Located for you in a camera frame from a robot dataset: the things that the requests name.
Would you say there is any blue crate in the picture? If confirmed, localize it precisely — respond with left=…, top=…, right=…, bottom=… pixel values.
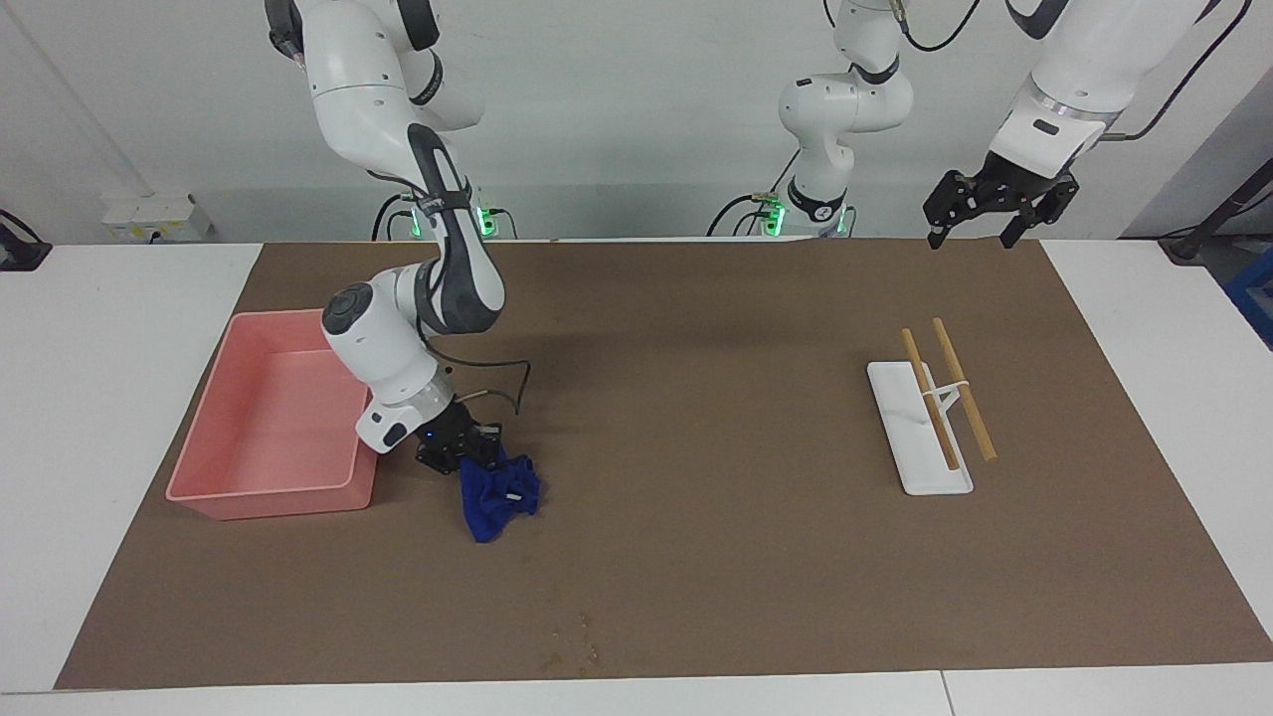
left=1224, top=249, right=1273, bottom=350

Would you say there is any blue towel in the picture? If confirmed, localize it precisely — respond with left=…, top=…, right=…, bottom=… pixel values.
left=458, top=451, right=542, bottom=545

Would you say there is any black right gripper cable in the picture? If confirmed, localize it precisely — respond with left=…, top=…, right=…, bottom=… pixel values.
left=426, top=336, right=533, bottom=431

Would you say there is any black stand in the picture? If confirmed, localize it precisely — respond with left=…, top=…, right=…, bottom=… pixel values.
left=1158, top=157, right=1273, bottom=266

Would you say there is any pink plastic bin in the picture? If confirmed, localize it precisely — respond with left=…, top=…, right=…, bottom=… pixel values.
left=165, top=308, right=380, bottom=522

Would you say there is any black table clamp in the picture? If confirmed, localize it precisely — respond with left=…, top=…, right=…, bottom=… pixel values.
left=0, top=209, right=54, bottom=272

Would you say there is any white wall socket box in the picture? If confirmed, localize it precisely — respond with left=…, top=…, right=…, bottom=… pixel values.
left=101, top=193, right=214, bottom=244

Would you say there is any spilled water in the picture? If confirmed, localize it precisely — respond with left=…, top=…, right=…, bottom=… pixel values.
left=535, top=585, right=604, bottom=675

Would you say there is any wooden dowel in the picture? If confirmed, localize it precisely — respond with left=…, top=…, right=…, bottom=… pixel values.
left=931, top=317, right=998, bottom=462
left=900, top=327, right=962, bottom=472

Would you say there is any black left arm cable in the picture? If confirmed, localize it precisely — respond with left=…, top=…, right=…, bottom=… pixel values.
left=1098, top=0, right=1254, bottom=141

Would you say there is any black base cable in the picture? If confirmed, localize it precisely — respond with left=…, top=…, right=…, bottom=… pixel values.
left=706, top=193, right=779, bottom=238
left=371, top=191, right=421, bottom=242

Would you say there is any white rack tray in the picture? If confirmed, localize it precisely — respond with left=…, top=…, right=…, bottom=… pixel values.
left=866, top=360, right=975, bottom=496

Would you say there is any brown table mat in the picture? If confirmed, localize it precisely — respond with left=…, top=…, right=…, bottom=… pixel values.
left=55, top=237, right=1273, bottom=691

